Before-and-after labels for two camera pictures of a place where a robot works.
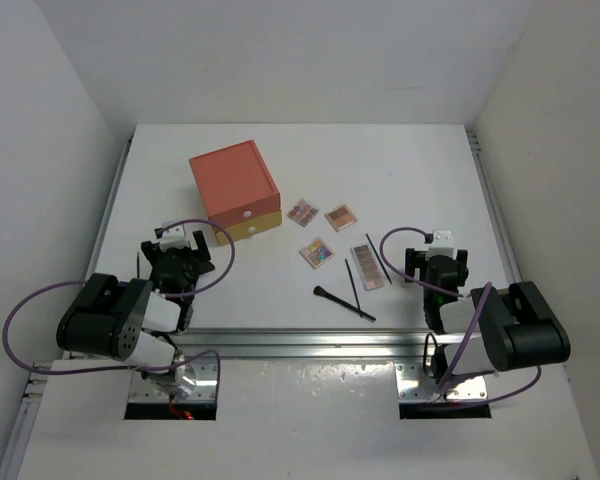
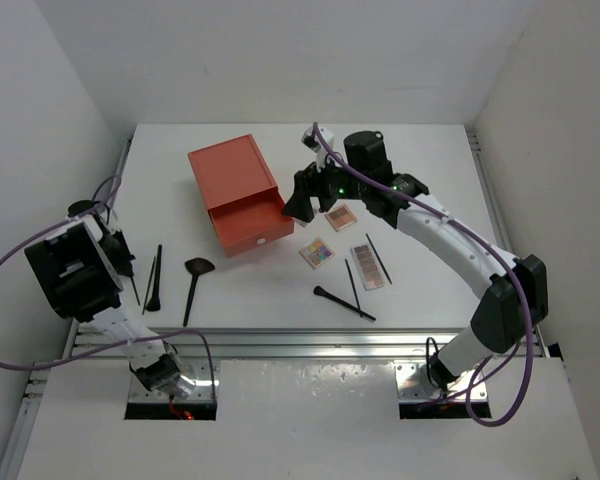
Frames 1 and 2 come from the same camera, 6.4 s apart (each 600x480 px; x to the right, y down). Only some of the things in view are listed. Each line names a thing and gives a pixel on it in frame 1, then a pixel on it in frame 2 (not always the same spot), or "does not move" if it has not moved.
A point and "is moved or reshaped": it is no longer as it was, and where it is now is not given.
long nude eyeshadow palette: [366, 267] does not move
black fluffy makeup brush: [320, 291] does not move
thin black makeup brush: [352, 281] does not move
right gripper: [415, 259] → [300, 204]
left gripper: [152, 250] → [122, 262]
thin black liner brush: [379, 259] does not move
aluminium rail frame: [324, 343] does not move
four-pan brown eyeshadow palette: [341, 217] does not move
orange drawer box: [237, 190] is moved or reshaped
